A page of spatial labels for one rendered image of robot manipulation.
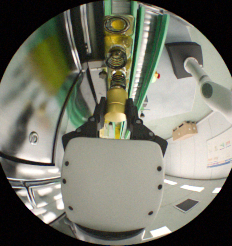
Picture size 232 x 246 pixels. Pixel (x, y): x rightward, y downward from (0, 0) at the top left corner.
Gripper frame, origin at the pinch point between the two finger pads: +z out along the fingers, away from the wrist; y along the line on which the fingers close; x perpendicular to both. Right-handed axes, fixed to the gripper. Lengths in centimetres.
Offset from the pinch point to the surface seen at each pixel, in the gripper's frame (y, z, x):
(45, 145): -12.6, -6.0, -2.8
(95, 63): -11.0, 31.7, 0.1
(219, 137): 362, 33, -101
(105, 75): -4.5, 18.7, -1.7
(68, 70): -12.7, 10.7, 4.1
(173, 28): 26, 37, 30
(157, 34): 12.7, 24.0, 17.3
